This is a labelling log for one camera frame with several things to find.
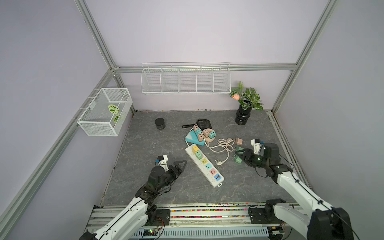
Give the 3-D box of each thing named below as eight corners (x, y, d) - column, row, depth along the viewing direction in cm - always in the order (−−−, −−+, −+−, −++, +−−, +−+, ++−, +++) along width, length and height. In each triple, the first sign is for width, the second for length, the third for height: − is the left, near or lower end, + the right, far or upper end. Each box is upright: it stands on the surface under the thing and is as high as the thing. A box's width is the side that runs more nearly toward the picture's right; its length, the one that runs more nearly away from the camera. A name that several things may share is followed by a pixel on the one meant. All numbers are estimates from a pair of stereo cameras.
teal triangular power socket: (185, 145, 102) (185, 140, 97) (186, 134, 109) (185, 128, 103) (204, 145, 102) (204, 140, 97) (203, 134, 108) (203, 128, 103)
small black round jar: (155, 129, 112) (154, 125, 108) (157, 122, 117) (156, 117, 113) (164, 129, 112) (163, 125, 108) (166, 122, 117) (164, 117, 113)
